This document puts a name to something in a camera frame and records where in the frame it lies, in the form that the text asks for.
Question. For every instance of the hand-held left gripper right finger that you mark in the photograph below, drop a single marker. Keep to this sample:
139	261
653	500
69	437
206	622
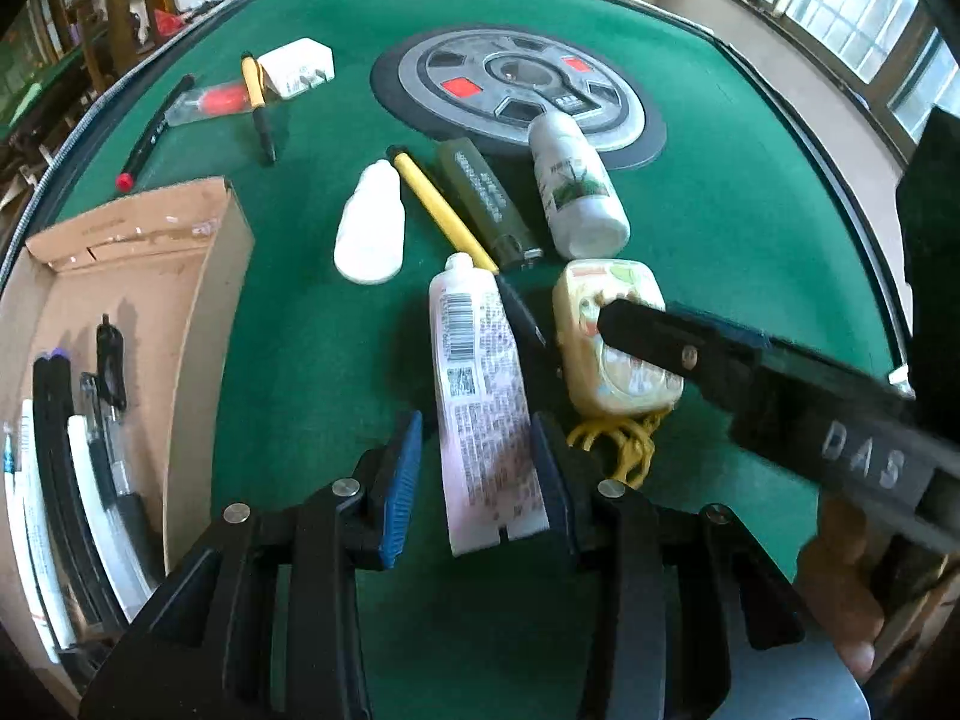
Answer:
551	480

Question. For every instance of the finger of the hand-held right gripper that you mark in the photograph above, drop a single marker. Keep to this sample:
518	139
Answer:
675	352
720	322

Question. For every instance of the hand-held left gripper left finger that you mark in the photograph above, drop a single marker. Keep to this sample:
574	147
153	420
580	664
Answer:
397	487

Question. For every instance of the white printed tube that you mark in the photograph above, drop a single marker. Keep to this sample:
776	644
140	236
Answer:
480	390

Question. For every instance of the clear gel pen black grip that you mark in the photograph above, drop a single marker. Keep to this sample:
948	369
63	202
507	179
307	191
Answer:
135	517

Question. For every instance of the white marker with black print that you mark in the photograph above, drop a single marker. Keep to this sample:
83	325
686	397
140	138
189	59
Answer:
82	450

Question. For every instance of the cardboard box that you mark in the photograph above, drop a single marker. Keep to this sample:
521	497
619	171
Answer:
150	255

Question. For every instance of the black pen with purple tip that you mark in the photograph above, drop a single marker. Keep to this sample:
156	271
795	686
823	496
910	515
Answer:
52	420

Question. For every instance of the plain white pen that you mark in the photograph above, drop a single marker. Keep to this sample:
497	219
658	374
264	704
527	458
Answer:
34	510

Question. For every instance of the person's right hand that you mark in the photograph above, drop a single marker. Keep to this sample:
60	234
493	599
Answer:
840	585

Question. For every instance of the white bottle with green label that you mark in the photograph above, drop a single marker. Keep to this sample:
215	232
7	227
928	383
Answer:
577	195

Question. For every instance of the small white bottle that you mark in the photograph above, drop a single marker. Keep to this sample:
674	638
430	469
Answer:
367	240

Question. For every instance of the dark green lighter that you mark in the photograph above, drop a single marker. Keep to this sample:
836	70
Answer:
480	195

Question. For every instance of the yellow pen with black cap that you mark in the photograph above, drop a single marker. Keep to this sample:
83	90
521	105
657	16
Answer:
442	217

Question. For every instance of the short black pen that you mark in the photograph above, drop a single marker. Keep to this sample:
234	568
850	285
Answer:
111	360

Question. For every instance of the window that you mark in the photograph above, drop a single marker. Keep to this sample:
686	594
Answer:
847	0

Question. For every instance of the round grey table control panel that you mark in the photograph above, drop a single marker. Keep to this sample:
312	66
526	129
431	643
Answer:
420	67

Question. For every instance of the yellow and black pen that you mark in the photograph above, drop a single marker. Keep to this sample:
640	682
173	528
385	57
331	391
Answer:
253	86

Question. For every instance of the clear packet with red tool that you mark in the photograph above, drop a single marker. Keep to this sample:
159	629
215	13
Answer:
217	100

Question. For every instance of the black pen with red cap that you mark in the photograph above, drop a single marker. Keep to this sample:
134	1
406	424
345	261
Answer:
154	135

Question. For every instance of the white charger plug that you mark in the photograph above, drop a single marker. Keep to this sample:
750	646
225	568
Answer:
296	60

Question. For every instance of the grey striped table edge trim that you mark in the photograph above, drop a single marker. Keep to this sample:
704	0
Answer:
46	163

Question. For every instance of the green side table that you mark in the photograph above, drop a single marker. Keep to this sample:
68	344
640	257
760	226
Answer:
19	90

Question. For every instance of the wooden chair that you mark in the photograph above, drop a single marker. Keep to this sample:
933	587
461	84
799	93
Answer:
112	7

